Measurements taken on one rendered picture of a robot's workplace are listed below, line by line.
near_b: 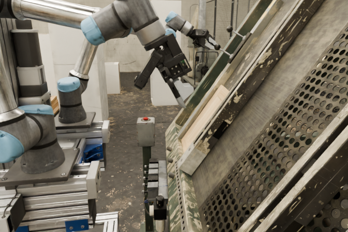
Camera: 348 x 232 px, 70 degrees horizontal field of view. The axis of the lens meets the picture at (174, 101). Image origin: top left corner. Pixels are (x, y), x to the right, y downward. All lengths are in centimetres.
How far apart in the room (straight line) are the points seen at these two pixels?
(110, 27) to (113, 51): 870
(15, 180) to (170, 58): 67
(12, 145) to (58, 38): 280
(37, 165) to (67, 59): 264
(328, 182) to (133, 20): 56
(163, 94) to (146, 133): 345
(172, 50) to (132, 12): 14
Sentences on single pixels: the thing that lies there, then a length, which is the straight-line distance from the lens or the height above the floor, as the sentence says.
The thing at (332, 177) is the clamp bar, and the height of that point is 125.
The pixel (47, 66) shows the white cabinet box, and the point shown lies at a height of 84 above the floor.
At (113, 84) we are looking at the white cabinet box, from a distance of 625.
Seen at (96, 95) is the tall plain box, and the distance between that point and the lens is 359.
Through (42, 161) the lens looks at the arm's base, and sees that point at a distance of 102.
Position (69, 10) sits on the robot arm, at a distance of 86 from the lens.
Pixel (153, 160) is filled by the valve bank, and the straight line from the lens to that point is 155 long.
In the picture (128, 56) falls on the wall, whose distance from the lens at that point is 937.
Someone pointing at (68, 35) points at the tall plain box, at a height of 145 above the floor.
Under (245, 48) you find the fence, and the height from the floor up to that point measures 143.
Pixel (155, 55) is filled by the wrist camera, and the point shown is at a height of 147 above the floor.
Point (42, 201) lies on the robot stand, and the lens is 111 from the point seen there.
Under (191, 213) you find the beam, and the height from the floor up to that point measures 90.
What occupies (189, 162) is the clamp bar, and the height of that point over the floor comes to 95.
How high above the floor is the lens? 153
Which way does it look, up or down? 16 degrees down
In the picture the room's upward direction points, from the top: straight up
